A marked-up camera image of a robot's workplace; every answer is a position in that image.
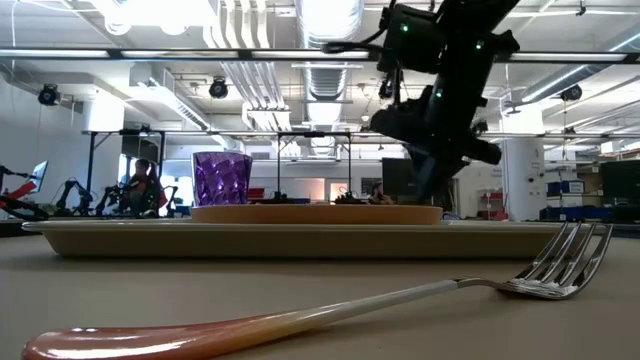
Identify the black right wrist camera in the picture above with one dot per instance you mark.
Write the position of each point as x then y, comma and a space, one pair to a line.
412, 45

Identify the silver ventilation duct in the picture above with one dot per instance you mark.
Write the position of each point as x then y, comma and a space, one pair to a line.
327, 80

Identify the blue storage bins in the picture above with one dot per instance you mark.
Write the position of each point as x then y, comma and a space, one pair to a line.
570, 214

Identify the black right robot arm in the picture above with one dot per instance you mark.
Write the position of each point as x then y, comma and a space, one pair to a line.
467, 30

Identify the beige plastic tray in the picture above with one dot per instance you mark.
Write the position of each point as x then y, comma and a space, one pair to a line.
300, 242

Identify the orange round plate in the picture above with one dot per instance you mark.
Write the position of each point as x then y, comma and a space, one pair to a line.
315, 215

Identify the person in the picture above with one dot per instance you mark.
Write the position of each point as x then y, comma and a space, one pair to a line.
145, 192
378, 192

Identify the dark monitor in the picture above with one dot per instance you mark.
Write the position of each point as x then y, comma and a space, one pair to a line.
620, 180

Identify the black hanging camera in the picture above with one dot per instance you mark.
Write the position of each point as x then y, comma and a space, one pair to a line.
218, 88
49, 95
481, 127
385, 90
571, 93

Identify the red storage bins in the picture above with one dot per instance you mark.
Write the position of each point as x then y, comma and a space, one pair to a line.
256, 193

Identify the black background rig frame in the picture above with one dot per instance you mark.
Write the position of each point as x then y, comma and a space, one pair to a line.
91, 170
314, 134

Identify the black aluminium rig frame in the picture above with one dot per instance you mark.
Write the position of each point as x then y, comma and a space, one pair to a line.
240, 55

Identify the small tilted monitor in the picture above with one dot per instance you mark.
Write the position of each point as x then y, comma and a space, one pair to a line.
37, 175

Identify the white round column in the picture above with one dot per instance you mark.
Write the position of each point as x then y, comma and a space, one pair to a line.
522, 180

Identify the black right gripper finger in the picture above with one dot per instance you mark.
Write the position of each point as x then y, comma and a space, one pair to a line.
423, 172
446, 167

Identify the large black monitor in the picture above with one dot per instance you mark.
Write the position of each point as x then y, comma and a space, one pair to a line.
395, 177

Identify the purple faceted cup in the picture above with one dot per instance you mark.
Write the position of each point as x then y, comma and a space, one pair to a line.
222, 180

